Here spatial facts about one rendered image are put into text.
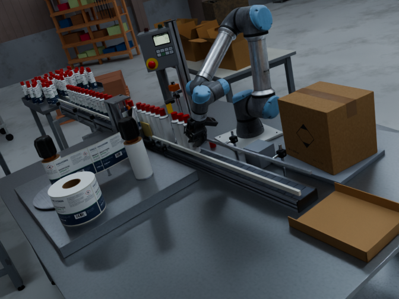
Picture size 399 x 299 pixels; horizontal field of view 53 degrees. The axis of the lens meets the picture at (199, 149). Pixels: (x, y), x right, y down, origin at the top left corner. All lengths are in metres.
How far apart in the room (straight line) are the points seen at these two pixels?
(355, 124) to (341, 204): 0.33
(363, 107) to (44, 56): 11.06
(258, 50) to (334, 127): 0.57
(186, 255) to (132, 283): 0.20
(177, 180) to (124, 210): 0.28
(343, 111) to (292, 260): 0.61
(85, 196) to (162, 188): 0.33
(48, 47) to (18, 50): 0.79
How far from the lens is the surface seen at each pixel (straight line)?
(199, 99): 1.69
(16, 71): 12.24
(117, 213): 1.72
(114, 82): 6.42
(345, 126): 1.63
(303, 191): 1.53
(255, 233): 1.45
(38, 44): 12.19
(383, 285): 2.10
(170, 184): 1.79
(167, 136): 2.16
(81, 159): 2.00
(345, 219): 1.46
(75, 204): 1.70
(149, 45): 2.05
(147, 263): 1.47
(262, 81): 1.96
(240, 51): 3.70
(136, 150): 1.84
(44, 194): 2.12
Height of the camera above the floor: 1.71
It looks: 24 degrees down
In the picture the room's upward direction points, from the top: 15 degrees counter-clockwise
